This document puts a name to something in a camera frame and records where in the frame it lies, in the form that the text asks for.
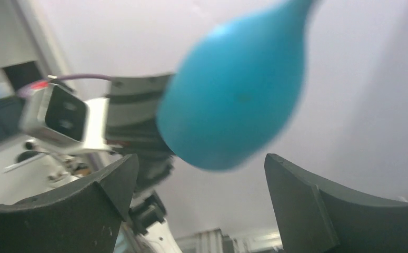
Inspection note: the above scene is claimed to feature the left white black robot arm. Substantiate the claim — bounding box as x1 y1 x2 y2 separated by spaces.
104 73 181 252

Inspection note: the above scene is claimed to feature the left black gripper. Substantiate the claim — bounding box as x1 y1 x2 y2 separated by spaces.
105 73 174 195

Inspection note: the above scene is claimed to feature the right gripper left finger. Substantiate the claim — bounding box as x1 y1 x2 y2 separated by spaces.
0 154 139 252

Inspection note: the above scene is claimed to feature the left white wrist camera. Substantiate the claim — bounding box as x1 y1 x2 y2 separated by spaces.
19 83 111 155

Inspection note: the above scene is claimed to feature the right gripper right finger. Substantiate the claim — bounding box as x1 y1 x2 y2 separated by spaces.
264 153 408 252

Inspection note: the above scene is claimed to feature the blue wine glass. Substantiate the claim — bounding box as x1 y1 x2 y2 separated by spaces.
156 1 316 171

